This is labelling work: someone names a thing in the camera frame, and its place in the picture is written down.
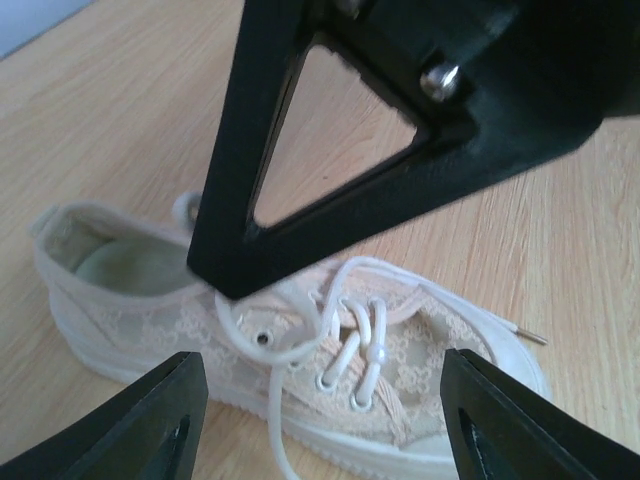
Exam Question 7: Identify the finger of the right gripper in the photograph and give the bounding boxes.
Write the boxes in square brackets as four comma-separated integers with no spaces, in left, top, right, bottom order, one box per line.
[187,1,476,299]

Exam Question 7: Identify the white lace sneaker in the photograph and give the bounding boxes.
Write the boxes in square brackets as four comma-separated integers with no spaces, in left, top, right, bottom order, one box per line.
[31,192,551,479]

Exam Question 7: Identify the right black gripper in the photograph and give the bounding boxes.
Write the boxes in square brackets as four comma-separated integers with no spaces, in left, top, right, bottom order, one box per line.
[309,1,639,193]

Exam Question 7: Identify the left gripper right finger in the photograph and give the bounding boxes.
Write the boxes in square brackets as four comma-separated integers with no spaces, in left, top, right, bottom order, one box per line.
[440,349,639,480]

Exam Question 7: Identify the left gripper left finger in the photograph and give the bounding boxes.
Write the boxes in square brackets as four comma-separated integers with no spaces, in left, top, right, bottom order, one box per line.
[1,352,208,479]

